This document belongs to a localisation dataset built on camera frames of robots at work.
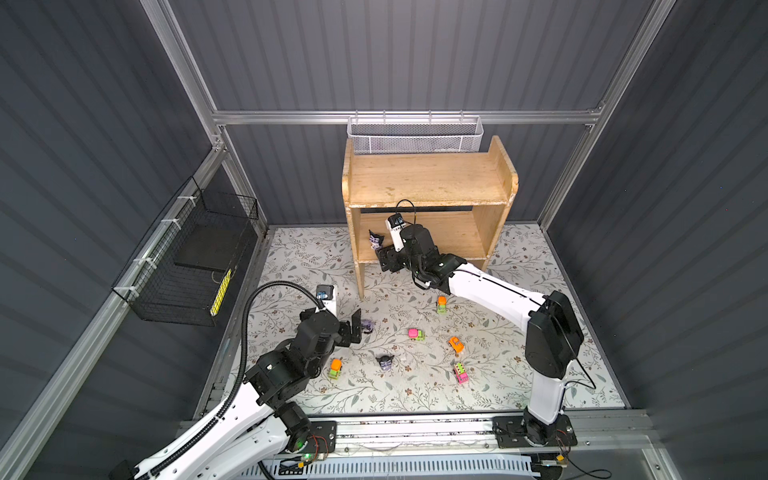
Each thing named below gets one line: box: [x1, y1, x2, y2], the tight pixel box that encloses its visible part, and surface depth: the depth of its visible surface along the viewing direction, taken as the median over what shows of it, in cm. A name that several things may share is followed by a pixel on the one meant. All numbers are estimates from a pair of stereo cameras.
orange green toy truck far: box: [436, 295, 447, 315], surface depth 98 cm
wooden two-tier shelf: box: [342, 136, 519, 301], surface depth 76 cm
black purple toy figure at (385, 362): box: [375, 355, 395, 372], surface depth 84 cm
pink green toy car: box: [407, 328, 426, 341], surface depth 91 cm
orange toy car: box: [448, 336, 465, 353], surface depth 90 cm
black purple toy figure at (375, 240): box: [368, 229, 385, 251], surface depth 84 cm
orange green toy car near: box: [328, 358, 343, 380], surface depth 84 cm
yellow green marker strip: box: [210, 268, 233, 317], surface depth 69 cm
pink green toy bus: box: [454, 362, 469, 384], surface depth 84 cm
